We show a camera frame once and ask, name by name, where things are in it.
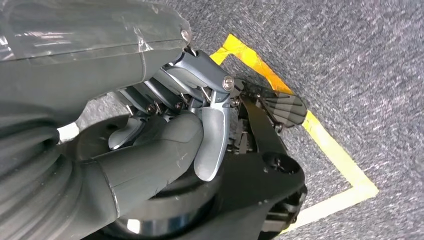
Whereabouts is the yellow floor tape square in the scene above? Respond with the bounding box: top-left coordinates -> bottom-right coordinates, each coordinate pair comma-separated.
209,33 -> 380,234

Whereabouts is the black robot foot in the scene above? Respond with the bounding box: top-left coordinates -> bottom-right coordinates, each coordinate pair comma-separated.
236,78 -> 308,131

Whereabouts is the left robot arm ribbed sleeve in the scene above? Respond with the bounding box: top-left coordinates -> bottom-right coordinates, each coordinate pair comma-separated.
0,115 -> 120,240

